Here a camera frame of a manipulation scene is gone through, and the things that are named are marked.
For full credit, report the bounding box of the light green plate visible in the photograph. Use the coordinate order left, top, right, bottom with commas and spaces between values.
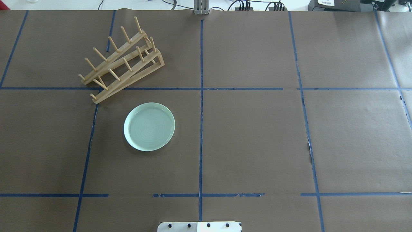
123, 102, 175, 152

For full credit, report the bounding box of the wooden plate rack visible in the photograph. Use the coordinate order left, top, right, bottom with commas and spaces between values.
78, 16, 165, 104

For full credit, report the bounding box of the black power strip left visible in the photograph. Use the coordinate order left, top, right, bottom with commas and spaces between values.
230, 0, 252, 11

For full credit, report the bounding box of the black power strip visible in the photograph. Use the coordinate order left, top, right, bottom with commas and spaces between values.
265, 1, 287, 11
230, 0, 252, 11

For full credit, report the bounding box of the black power strip right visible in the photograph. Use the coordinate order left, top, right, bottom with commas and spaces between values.
265, 1, 287, 11

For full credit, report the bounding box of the black control box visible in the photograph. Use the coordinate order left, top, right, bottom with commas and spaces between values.
308, 0, 377, 12

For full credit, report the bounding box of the aluminium frame post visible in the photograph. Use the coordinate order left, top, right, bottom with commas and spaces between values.
194, 0, 210, 15

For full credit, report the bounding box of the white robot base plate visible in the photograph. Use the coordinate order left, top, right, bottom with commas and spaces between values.
157, 221, 242, 232

